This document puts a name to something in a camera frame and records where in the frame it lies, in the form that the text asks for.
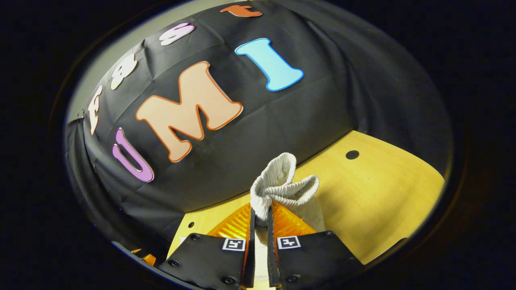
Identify white jeans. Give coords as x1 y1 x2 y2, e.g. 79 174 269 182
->
250 152 326 290

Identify black backdrop cloth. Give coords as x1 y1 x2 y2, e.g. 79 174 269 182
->
64 0 454 259

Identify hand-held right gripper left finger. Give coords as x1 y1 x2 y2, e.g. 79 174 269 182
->
158 203 256 290

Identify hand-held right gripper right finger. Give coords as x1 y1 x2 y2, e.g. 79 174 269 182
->
267 201 366 289

